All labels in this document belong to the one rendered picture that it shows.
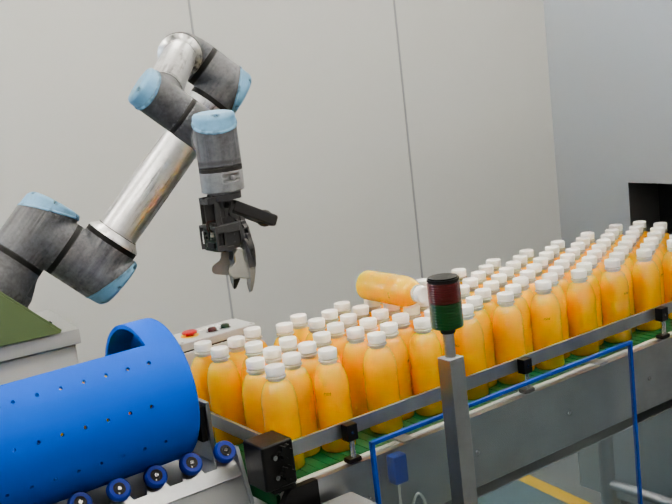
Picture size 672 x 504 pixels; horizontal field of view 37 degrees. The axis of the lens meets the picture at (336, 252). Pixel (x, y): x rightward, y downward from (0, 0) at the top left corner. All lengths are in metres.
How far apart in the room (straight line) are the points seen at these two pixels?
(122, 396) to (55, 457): 0.16
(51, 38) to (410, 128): 1.96
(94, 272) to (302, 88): 2.70
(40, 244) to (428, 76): 3.31
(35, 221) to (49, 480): 1.00
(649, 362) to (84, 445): 1.46
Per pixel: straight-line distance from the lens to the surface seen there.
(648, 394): 2.68
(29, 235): 2.68
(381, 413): 2.09
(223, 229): 2.07
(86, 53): 4.80
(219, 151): 2.06
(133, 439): 1.88
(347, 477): 2.04
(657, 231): 3.03
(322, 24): 5.27
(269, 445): 1.91
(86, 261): 2.68
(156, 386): 1.88
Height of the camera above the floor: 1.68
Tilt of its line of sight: 10 degrees down
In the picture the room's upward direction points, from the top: 7 degrees counter-clockwise
